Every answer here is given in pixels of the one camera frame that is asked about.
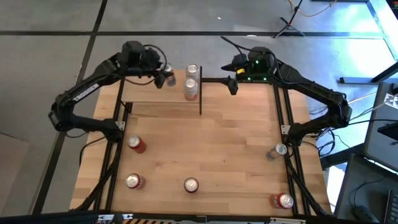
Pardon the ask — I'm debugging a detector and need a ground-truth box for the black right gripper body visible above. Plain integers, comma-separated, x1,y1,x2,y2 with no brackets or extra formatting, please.
221,55,249,96

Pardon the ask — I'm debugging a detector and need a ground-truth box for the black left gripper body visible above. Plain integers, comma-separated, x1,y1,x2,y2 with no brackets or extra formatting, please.
144,58,166,90

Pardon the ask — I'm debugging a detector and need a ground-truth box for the blue silver energy drink can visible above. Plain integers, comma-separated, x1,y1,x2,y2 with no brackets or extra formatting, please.
163,63,177,88
266,142,289,161

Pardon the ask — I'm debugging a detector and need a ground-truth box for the red can black graphic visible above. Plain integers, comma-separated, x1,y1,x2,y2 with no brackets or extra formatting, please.
183,177,200,194
127,134,147,154

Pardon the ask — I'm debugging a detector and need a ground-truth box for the red Fanta can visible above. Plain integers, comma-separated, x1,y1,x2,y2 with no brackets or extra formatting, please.
125,172,146,190

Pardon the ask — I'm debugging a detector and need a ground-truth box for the orange Fanta can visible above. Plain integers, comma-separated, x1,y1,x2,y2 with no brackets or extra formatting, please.
269,192,295,210

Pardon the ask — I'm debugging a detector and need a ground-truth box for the black tripod stand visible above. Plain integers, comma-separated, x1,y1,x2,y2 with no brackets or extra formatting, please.
272,0,306,40

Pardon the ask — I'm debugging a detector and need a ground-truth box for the black metal stand base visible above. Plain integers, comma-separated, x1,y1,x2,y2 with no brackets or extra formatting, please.
338,62,398,85

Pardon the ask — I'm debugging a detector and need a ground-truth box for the silver aluminium extrusion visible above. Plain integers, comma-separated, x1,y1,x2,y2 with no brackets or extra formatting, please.
96,213,126,222
269,217,307,224

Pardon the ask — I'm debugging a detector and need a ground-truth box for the grey office desk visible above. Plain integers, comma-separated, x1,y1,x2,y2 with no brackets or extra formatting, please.
334,153,398,224
363,81,398,172

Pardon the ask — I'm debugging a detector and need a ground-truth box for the white printed marker sheet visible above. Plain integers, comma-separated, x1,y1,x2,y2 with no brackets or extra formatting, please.
383,92,398,110

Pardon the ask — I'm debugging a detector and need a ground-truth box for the black flat device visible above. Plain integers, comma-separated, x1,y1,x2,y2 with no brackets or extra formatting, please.
377,121,398,141

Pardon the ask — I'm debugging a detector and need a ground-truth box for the black computer mouse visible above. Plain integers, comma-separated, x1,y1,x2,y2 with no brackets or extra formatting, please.
351,205,371,221

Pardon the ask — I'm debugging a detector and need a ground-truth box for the computer keyboard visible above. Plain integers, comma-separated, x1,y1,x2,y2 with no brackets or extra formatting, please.
384,189,398,224

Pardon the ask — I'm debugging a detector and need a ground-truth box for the black cable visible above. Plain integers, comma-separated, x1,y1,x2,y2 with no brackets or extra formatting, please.
306,104,354,158
220,35,249,58
65,132,108,167
142,44,169,74

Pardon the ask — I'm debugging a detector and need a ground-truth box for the yellow cable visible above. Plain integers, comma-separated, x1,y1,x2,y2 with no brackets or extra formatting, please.
287,0,339,18

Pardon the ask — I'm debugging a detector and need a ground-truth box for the white cable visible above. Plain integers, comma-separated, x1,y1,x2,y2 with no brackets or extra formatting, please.
346,91,386,116

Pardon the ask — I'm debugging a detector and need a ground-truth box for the black aluminium table frame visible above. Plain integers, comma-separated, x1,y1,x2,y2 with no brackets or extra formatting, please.
0,77,398,224

